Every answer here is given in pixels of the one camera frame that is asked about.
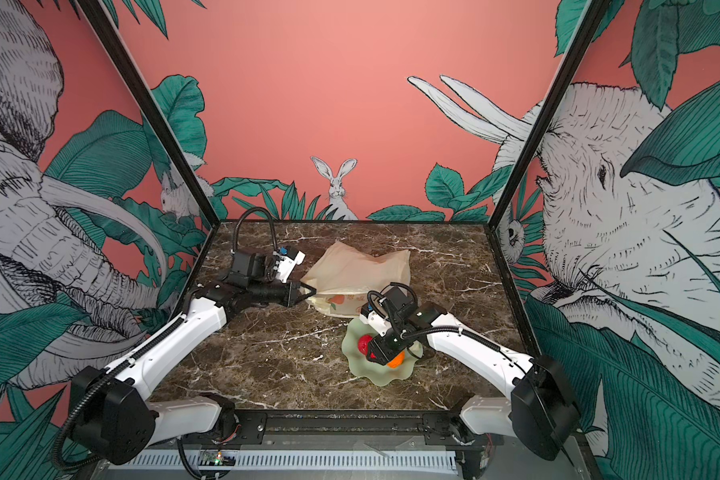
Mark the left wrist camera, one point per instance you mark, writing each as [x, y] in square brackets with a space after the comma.
[250, 266]

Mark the orange fruit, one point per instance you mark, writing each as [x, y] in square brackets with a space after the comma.
[397, 360]

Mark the left black frame post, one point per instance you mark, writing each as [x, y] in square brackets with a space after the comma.
[102, 24]

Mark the red apple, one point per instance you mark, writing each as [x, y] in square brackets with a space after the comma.
[363, 344]

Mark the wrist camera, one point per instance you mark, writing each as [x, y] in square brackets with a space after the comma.
[250, 266]
[390, 308]

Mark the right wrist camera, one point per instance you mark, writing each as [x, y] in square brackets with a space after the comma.
[390, 308]

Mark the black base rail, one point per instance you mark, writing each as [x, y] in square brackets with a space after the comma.
[438, 427]

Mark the light green wavy plate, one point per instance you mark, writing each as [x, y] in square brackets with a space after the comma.
[379, 375]

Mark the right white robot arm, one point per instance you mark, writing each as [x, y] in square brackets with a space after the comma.
[540, 407]

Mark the small green circuit board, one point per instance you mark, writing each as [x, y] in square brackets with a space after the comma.
[217, 459]

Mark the black frame post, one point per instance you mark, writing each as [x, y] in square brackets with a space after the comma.
[102, 24]
[586, 28]

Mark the translucent cream plastic bag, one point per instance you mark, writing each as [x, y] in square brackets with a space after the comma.
[344, 275]

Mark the white perforated vent strip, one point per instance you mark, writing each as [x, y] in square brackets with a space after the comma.
[337, 460]

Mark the right black frame post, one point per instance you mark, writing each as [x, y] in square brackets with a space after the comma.
[586, 28]

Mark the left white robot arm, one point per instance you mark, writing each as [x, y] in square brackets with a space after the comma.
[111, 416]

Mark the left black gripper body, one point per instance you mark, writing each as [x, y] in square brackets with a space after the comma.
[275, 292]

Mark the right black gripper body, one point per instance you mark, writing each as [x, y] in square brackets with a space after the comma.
[391, 344]

